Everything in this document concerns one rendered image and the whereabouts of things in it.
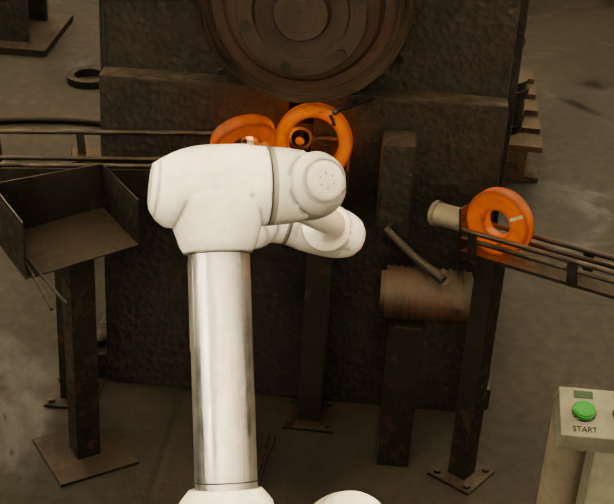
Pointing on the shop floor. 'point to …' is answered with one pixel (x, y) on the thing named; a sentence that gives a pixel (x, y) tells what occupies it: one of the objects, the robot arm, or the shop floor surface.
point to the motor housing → (412, 345)
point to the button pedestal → (603, 446)
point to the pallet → (523, 137)
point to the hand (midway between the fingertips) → (251, 138)
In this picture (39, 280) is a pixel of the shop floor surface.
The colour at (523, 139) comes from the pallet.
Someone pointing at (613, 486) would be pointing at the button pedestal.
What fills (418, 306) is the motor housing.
